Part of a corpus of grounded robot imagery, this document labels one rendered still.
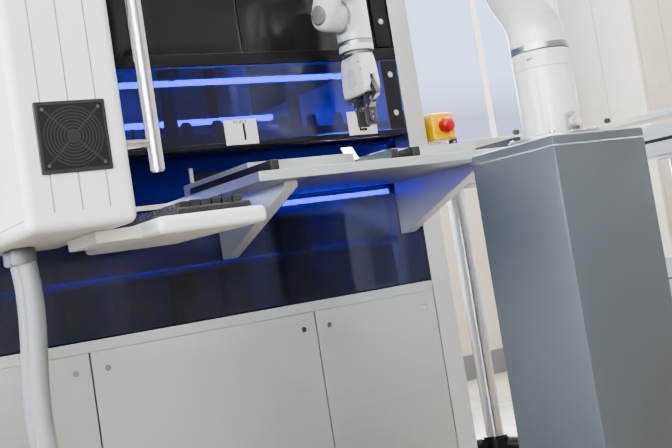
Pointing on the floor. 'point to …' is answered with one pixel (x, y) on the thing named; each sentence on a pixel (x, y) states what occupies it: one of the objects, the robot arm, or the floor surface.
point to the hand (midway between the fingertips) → (367, 117)
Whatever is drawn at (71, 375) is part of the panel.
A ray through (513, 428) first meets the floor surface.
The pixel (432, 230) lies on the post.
